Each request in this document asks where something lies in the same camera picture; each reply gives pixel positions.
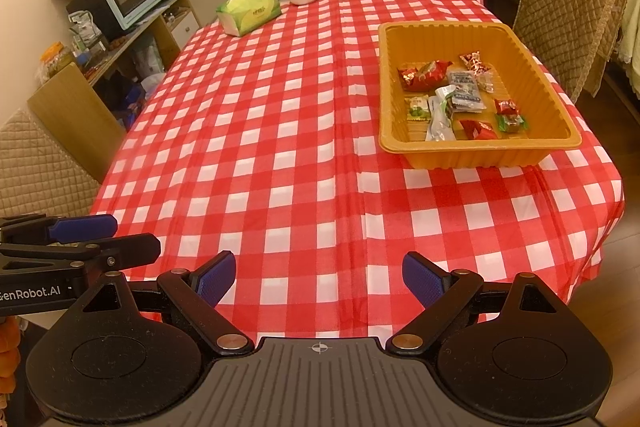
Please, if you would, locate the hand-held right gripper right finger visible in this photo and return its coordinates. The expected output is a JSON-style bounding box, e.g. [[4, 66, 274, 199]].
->
[[386, 251, 570, 355]]

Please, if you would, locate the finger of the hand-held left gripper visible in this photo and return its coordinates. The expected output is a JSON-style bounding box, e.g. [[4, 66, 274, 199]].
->
[[0, 214, 119, 246], [0, 233, 163, 284]]

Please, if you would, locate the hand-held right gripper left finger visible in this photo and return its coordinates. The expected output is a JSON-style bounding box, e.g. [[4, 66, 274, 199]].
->
[[80, 250, 254, 355]]

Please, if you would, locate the red gold snack packet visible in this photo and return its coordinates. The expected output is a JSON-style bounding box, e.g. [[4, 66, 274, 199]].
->
[[459, 119, 499, 141]]

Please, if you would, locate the silver green snack packet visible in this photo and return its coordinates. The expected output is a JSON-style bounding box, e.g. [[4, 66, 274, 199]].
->
[[424, 85, 458, 142]]

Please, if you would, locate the yellow green candy packet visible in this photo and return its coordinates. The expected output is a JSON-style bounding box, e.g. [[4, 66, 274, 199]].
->
[[404, 95, 432, 122]]

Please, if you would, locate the green candy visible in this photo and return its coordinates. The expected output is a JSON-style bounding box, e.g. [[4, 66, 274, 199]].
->
[[496, 114, 529, 134]]

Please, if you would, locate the grey clear snack packet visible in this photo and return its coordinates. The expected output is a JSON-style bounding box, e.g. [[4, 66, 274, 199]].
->
[[446, 71, 487, 114]]

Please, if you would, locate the red printed snack packet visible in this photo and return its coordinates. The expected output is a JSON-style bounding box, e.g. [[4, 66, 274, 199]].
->
[[417, 59, 454, 84]]

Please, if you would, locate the red white candy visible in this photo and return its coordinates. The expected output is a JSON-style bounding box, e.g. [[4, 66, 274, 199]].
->
[[459, 51, 494, 78]]

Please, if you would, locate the orange plastic tray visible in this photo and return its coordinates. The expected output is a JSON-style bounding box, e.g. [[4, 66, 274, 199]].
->
[[377, 20, 584, 171]]

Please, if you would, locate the person's left hand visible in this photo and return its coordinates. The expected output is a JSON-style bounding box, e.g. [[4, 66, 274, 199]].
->
[[0, 318, 23, 411]]

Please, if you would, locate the tan quilted chair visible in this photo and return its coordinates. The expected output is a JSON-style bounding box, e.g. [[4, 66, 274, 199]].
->
[[512, 0, 629, 106], [0, 109, 104, 219]]

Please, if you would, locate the wooden shelf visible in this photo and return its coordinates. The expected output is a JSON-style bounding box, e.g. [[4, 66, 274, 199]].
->
[[27, 0, 202, 144]]

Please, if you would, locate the red checked tablecloth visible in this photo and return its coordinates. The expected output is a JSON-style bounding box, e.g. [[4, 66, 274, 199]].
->
[[88, 0, 627, 341]]

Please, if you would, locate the jar with orange lid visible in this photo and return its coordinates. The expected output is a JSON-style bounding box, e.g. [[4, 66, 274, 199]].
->
[[38, 41, 77, 81]]

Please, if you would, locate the black appliance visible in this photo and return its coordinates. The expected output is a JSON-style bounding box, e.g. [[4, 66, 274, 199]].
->
[[66, 0, 132, 36]]

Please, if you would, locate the green tissue pack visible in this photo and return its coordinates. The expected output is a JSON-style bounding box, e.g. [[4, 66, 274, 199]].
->
[[215, 0, 283, 38]]

